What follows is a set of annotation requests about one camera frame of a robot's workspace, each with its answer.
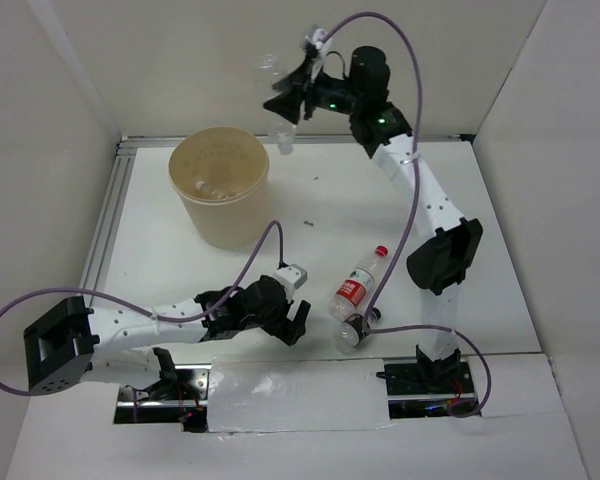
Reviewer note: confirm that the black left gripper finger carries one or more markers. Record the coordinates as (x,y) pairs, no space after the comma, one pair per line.
(301,313)
(289,332)

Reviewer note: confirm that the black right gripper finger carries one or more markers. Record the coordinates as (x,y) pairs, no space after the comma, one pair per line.
(299,81)
(290,107)

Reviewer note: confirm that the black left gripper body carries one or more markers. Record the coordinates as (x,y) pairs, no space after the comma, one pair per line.
(271,318)

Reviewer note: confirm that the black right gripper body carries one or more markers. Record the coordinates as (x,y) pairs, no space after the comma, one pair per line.
(333,95)

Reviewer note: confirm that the clear bottle white-blue cap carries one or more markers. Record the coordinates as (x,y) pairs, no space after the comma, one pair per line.
(268,73)

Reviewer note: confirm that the clear bottle blue cap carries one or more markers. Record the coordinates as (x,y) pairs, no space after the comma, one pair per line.
(208,191)

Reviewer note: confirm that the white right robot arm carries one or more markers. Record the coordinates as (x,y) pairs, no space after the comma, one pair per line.
(448,240)

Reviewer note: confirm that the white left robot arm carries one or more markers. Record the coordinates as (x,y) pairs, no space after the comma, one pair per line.
(73,343)

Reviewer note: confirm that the beige round plastic bin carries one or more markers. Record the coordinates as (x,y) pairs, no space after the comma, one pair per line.
(228,158)

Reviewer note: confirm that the large red-label water bottle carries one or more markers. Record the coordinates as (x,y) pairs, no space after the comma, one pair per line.
(359,283)

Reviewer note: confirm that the black-label black-cap bottle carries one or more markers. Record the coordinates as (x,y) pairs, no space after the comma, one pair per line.
(349,333)

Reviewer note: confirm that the white taped cover sheet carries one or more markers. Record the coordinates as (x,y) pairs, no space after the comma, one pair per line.
(302,396)

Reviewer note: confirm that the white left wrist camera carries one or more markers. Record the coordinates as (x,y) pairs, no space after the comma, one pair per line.
(291,276)

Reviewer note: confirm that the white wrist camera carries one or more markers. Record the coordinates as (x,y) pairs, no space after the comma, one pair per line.
(316,42)
(291,276)

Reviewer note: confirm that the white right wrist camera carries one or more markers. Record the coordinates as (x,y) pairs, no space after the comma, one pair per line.
(316,42)

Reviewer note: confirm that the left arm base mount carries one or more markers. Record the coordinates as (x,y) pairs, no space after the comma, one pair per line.
(181,402)

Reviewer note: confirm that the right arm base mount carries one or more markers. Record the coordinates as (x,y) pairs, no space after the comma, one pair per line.
(421,388)

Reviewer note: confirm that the aluminium frame rail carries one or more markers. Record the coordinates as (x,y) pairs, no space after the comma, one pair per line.
(333,203)

